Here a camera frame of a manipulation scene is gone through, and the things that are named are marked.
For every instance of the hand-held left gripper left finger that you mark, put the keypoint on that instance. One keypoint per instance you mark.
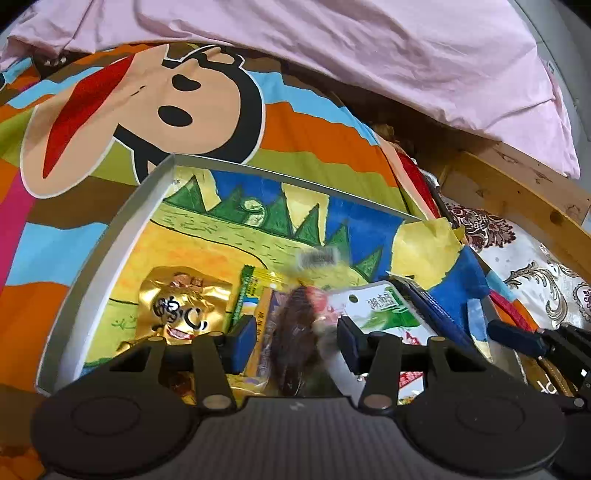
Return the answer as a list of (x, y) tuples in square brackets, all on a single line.
[(244, 346)]

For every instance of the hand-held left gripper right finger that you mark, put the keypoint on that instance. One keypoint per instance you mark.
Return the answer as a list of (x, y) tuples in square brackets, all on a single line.
[(351, 346)]

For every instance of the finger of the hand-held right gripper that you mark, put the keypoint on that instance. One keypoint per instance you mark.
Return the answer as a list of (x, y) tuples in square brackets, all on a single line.
[(512, 334)]

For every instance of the white green snack packet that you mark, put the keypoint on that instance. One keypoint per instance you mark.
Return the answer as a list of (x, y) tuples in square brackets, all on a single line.
[(388, 309)]

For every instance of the yellow green snack packet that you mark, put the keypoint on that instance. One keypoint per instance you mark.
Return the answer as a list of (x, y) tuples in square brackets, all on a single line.
[(258, 295)]

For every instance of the clear brown nut snack packet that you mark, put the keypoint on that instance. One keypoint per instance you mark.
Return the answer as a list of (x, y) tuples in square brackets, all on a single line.
[(295, 332)]

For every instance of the gold foil snack packet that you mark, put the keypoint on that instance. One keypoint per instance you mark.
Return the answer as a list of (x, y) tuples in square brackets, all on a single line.
[(184, 304)]

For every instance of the reddish clear snack packet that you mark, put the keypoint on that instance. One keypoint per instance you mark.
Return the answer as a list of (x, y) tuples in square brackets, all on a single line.
[(180, 385)]

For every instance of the blue snack packet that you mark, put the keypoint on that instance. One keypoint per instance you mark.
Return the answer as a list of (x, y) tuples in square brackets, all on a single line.
[(434, 309)]

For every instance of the grey metal tray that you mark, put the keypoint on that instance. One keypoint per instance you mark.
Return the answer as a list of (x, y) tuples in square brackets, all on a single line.
[(106, 240)]

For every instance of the white floral quilt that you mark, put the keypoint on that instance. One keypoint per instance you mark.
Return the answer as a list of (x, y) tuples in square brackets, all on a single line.
[(531, 258)]

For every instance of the printed cartoon blanket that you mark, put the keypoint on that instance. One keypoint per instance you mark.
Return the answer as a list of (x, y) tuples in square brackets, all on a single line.
[(300, 134)]

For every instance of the pink bed sheet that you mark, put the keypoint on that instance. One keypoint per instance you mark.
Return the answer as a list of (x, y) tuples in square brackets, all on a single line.
[(369, 55)]

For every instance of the wooden bed frame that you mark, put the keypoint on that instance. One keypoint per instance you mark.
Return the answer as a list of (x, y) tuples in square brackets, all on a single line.
[(508, 184)]

